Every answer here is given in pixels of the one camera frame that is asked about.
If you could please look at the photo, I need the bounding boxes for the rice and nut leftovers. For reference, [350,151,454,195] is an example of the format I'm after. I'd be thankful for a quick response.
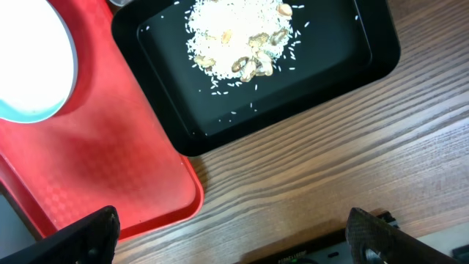
[184,0,305,95]

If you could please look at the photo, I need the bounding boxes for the light blue round plate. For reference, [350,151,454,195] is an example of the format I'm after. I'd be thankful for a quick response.
[1,0,78,123]

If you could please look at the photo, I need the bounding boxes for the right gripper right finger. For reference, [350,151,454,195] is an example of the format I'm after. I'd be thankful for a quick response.
[345,208,457,264]

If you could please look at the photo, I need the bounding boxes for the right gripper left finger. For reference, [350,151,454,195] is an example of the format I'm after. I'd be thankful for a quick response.
[1,205,120,264]

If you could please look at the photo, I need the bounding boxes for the black plastic tray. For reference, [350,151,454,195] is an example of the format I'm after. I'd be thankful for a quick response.
[111,0,401,156]

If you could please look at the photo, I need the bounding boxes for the red plastic serving tray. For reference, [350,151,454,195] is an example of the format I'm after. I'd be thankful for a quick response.
[1,0,204,240]

